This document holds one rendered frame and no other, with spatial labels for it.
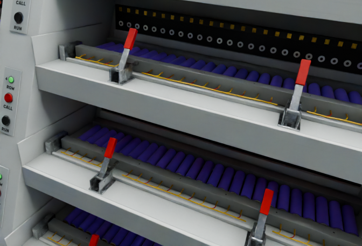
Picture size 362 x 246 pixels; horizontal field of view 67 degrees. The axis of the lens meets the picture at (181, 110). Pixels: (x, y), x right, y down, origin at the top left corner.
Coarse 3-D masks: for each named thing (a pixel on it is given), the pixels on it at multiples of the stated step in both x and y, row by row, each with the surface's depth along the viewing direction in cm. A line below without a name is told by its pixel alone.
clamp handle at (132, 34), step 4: (132, 28) 45; (128, 32) 45; (132, 32) 45; (136, 32) 45; (128, 36) 45; (132, 36) 45; (128, 40) 45; (132, 40) 44; (124, 44) 45; (128, 44) 44; (132, 44) 45; (124, 48) 45; (128, 48) 44; (124, 52) 45; (128, 52) 44; (124, 56) 44; (120, 60) 45; (124, 60) 44; (120, 64) 44; (124, 64) 44; (120, 68) 44
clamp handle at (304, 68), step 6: (306, 60) 37; (300, 66) 37; (306, 66) 36; (300, 72) 37; (306, 72) 36; (300, 78) 36; (306, 78) 36; (300, 84) 36; (294, 90) 37; (300, 90) 36; (294, 96) 36; (300, 96) 36; (294, 102) 36; (294, 108) 36
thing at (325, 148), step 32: (64, 32) 52; (96, 32) 61; (64, 64) 50; (256, 64) 52; (288, 64) 50; (64, 96) 48; (96, 96) 45; (128, 96) 43; (160, 96) 41; (192, 96) 42; (192, 128) 40; (224, 128) 38; (256, 128) 36; (320, 128) 37; (288, 160) 37; (320, 160) 35; (352, 160) 33
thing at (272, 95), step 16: (80, 48) 52; (96, 48) 52; (112, 64) 51; (144, 64) 48; (160, 64) 47; (176, 80) 47; (192, 80) 46; (208, 80) 45; (224, 80) 44; (240, 80) 44; (240, 96) 42; (256, 96) 42; (272, 96) 42; (288, 96) 41; (304, 96) 40; (320, 96) 40; (320, 112) 40; (336, 112) 39; (352, 112) 38
